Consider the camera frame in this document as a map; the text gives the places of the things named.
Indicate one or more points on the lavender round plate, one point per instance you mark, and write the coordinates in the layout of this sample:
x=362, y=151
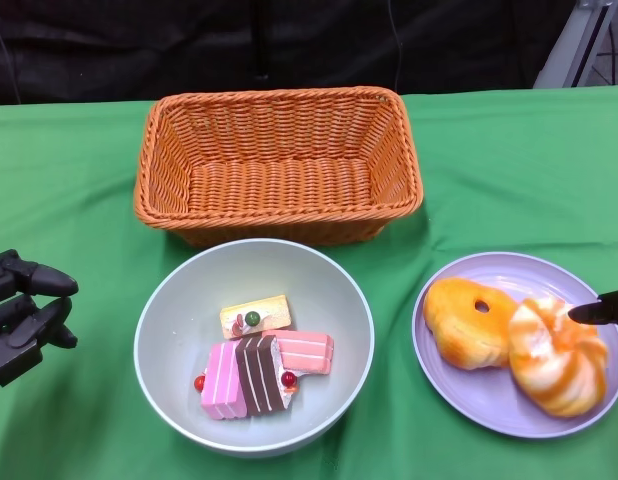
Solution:
x=469, y=400

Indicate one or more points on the aluminium frame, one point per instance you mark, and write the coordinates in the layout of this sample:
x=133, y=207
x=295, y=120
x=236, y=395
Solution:
x=569, y=50

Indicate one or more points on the chocolate layered cake slice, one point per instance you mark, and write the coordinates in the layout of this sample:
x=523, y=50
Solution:
x=259, y=375

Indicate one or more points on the yellow cake slice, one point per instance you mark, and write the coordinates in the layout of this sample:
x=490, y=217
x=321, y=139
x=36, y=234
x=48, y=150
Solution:
x=269, y=312

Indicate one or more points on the green tablecloth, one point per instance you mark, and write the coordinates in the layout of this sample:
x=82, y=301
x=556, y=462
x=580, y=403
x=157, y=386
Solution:
x=514, y=175

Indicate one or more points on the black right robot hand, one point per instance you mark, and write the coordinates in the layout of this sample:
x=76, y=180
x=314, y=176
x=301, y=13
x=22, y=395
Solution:
x=606, y=310

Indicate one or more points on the magenta pink cake slice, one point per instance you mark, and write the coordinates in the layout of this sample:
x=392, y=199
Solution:
x=221, y=380

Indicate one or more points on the black backdrop cloth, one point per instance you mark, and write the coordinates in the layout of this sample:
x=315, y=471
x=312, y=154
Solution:
x=139, y=50

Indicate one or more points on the grey round bowl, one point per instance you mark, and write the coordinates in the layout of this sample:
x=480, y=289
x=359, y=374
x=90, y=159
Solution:
x=189, y=310

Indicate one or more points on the striped croissant bread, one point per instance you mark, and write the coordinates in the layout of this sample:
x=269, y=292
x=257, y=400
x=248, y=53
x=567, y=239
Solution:
x=559, y=370

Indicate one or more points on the orange wicker basket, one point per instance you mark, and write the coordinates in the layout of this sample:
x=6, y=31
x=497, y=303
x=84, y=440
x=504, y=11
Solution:
x=279, y=185

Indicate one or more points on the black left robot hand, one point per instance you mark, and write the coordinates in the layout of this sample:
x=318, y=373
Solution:
x=14, y=320

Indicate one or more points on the salmon pink cake slice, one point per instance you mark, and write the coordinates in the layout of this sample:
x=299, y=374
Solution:
x=309, y=350

